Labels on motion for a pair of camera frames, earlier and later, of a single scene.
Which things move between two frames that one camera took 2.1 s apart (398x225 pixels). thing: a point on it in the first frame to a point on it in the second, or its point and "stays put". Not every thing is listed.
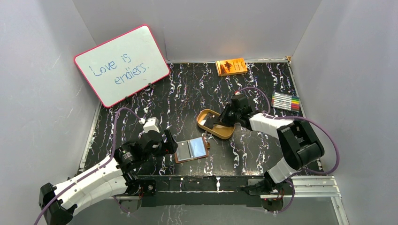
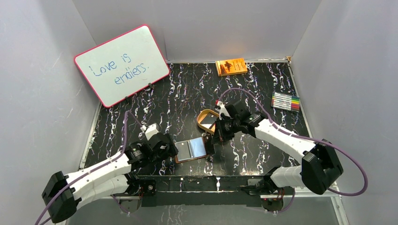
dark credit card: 210,120 to 207,138
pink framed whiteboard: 118,68 stays put
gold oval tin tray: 220,131 stays put
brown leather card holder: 191,149 stays put
